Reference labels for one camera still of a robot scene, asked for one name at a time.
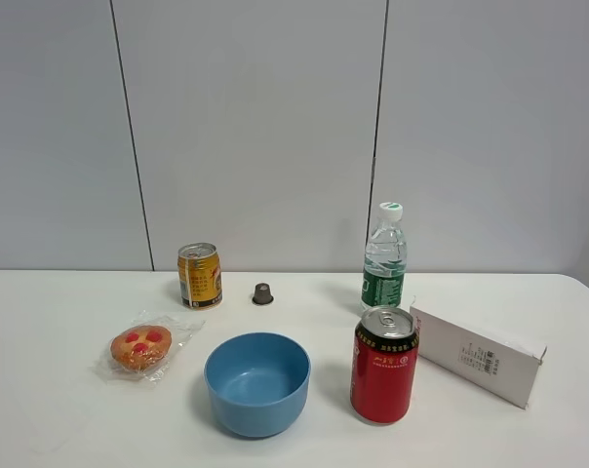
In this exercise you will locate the white cardboard box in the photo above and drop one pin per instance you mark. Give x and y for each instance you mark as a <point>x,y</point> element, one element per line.
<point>503,365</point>

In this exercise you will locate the small brown coffee capsule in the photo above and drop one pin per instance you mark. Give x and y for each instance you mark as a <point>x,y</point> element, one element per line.
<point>262,294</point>

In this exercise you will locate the clear water bottle green label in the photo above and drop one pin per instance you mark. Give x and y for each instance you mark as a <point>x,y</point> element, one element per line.
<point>385,260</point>

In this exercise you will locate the gold drink can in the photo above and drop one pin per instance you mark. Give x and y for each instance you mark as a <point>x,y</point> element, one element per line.
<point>199,275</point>

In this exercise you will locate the red soda can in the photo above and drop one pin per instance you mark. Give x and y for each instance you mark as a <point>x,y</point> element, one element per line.
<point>385,353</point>

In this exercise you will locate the blue plastic bowl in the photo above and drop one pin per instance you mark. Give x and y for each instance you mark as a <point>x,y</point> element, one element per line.
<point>257,383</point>

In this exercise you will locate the wrapped fruit bread bun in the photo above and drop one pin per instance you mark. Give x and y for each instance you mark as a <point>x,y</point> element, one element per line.
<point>143,353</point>

